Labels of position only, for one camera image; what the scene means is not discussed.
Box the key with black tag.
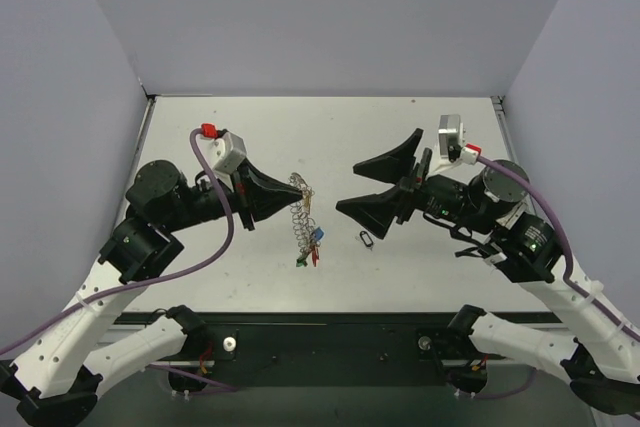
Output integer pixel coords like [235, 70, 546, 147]
[358, 230, 375, 250]

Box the metal keyring disc with rings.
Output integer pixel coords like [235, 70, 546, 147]
[289, 172, 317, 259]

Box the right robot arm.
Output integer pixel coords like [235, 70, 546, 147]
[336, 130, 639, 417]

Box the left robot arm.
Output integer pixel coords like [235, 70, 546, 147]
[1, 160, 302, 426]

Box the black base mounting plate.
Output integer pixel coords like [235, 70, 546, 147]
[117, 311, 506, 401]

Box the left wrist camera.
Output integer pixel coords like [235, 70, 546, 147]
[200, 123, 247, 176]

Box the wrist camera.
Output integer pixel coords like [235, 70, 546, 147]
[429, 114, 481, 175]
[200, 123, 247, 176]

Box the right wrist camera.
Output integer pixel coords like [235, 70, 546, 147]
[429, 114, 481, 175]

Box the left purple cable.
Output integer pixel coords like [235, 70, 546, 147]
[0, 127, 236, 356]

